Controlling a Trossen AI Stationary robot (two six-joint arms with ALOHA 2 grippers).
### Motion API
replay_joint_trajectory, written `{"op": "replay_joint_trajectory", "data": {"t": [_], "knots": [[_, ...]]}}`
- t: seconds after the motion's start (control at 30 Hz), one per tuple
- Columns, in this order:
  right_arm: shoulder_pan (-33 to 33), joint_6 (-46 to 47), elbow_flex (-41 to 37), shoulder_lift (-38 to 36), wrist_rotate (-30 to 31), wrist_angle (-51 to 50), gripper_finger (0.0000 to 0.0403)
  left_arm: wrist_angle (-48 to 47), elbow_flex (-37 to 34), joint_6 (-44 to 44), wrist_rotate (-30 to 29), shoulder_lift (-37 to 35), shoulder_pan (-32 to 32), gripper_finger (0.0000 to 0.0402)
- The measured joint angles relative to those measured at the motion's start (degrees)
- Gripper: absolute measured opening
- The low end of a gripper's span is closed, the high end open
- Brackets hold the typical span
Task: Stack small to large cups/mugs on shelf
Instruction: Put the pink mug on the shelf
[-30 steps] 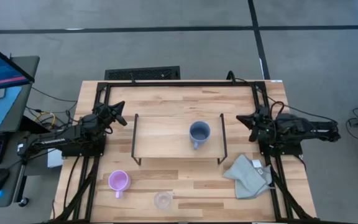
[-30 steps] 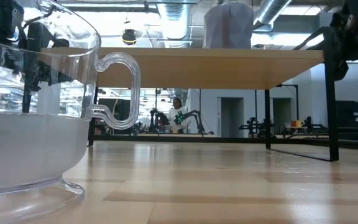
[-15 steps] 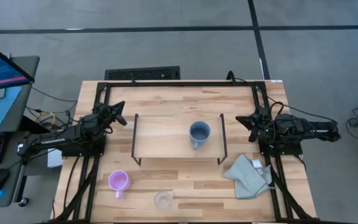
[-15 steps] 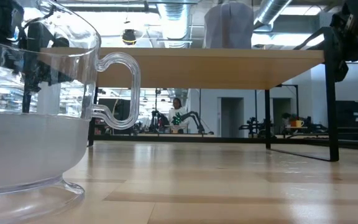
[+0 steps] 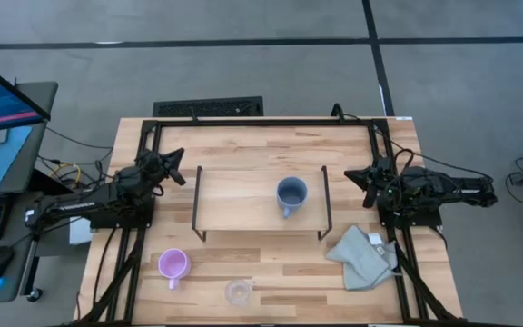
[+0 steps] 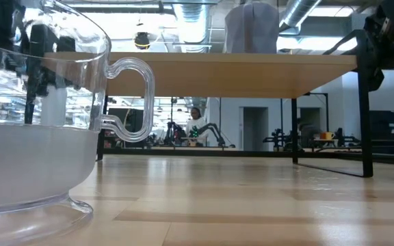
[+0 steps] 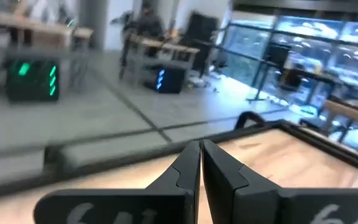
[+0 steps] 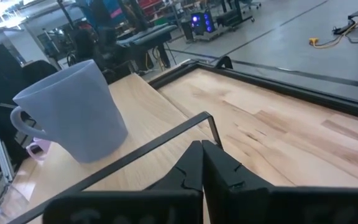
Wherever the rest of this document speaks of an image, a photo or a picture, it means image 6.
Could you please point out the background black robot arm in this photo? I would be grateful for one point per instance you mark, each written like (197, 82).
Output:
(173, 133)
(279, 138)
(214, 131)

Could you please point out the large clear glass cup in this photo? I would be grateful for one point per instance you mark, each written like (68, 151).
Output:
(29, 164)

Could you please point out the orange mug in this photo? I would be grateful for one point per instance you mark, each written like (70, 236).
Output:
(326, 135)

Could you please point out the black storage cabinet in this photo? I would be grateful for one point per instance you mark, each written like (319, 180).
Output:
(390, 131)

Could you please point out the black table edge rail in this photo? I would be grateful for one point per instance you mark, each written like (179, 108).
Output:
(190, 151)

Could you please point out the silver ceiling air duct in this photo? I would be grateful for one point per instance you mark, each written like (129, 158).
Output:
(298, 13)

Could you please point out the grey plastic cup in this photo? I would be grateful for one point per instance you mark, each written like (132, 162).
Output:
(251, 29)

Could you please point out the person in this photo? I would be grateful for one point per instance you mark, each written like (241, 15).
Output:
(197, 123)

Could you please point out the white round column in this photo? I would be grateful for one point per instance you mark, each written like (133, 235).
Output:
(55, 106)

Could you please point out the black computer monitor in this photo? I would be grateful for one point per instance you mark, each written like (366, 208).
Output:
(125, 119)

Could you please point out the black ceiling dome camera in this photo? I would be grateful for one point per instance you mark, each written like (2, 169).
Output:
(142, 40)

